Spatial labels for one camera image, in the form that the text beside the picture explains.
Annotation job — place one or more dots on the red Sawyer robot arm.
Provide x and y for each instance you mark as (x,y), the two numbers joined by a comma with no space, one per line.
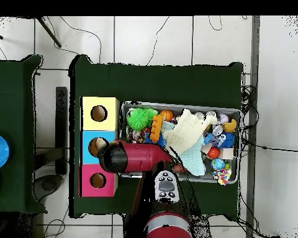
(139,158)

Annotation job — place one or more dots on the wooden three-hole box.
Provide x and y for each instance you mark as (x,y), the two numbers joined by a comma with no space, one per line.
(106,138)

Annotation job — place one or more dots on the silver mesh bin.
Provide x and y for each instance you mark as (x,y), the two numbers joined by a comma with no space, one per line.
(183,105)

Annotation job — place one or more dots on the orange plastic toy brick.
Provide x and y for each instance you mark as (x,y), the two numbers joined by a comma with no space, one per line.
(156,129)

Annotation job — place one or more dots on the green spiky puffer toy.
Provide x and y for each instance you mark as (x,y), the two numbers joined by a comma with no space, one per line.
(139,119)

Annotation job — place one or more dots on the orange toy basketball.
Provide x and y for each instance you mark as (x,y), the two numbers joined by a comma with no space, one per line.
(167,115)

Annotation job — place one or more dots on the cream yellow cloth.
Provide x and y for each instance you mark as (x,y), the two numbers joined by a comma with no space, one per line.
(186,136)

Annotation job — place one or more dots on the light blue cloth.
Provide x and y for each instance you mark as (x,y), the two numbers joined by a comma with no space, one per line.
(192,158)

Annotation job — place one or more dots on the blue globe ball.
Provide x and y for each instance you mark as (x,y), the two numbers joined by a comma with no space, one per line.
(218,164)

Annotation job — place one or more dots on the large blue spiky puffer toy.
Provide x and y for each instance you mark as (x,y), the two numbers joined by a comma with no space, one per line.
(228,141)

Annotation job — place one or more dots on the knotted polka dot cloth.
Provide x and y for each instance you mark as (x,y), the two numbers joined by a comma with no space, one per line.
(222,176)

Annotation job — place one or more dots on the black standing panel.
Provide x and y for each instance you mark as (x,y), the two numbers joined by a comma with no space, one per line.
(61,124)

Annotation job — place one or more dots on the grey round floor stand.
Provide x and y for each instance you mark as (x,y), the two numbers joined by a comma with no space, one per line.
(48,184)

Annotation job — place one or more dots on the long black tripod leg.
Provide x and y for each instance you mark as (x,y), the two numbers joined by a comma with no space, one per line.
(49,33)

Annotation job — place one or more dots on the dark green side tablecloth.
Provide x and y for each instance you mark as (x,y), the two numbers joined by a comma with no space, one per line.
(12,99)

